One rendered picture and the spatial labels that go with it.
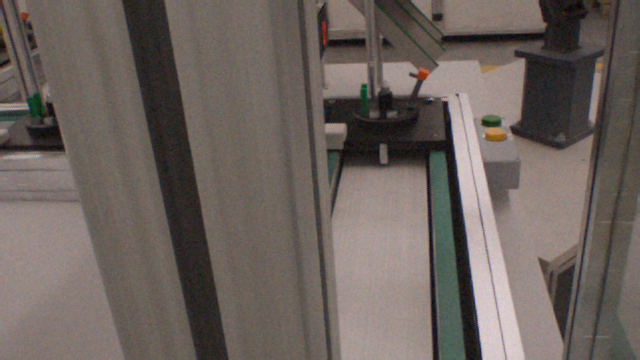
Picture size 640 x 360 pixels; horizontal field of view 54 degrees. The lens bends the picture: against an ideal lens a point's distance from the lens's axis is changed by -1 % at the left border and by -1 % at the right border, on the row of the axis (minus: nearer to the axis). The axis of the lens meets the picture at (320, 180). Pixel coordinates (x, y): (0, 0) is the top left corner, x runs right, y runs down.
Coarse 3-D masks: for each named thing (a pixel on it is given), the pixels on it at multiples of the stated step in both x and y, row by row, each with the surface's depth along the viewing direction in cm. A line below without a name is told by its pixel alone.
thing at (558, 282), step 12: (564, 264) 111; (552, 276) 109; (564, 276) 158; (552, 288) 110; (564, 288) 160; (552, 300) 112; (564, 300) 163; (564, 312) 165; (564, 324) 168; (564, 336) 170
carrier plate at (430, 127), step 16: (336, 112) 138; (432, 112) 134; (352, 128) 129; (416, 128) 127; (432, 128) 126; (352, 144) 124; (368, 144) 123; (400, 144) 122; (416, 144) 122; (432, 144) 121
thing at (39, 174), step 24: (336, 96) 150; (408, 96) 146; (432, 96) 145; (0, 120) 156; (0, 168) 132; (24, 168) 132; (48, 168) 131; (0, 192) 135; (24, 192) 134; (48, 192) 133; (72, 192) 132
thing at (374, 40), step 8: (368, 0) 141; (368, 8) 142; (368, 16) 143; (368, 24) 144; (368, 32) 144; (376, 32) 177; (368, 40) 145; (376, 40) 178; (368, 48) 146; (376, 48) 179; (368, 56) 147; (376, 56) 180; (320, 64) 184; (368, 64) 148; (376, 64) 181; (368, 72) 149; (376, 72) 150; (368, 80) 150; (376, 80) 149; (368, 88) 150; (376, 88) 150
